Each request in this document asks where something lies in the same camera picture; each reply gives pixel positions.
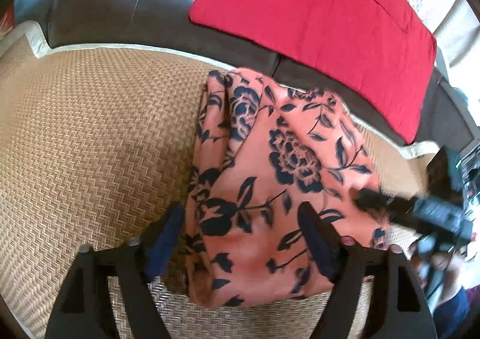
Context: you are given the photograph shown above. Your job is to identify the woven bamboo bed mat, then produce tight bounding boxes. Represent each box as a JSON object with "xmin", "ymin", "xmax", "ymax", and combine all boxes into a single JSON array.
[{"xmin": 1, "ymin": 21, "xmax": 439, "ymax": 338}]

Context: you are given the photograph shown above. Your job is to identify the white textured curtain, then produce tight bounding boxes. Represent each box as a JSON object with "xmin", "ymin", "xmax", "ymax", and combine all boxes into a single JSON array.
[{"xmin": 408, "ymin": 0, "xmax": 479, "ymax": 77}]

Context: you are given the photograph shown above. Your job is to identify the red knitted cloth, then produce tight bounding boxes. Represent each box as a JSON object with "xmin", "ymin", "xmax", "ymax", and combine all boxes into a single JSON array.
[{"xmin": 189, "ymin": 0, "xmax": 437, "ymax": 143}]

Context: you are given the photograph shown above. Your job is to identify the red gift box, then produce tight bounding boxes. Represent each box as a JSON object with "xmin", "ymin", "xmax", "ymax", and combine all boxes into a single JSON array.
[{"xmin": 0, "ymin": 4, "xmax": 16, "ymax": 39}]

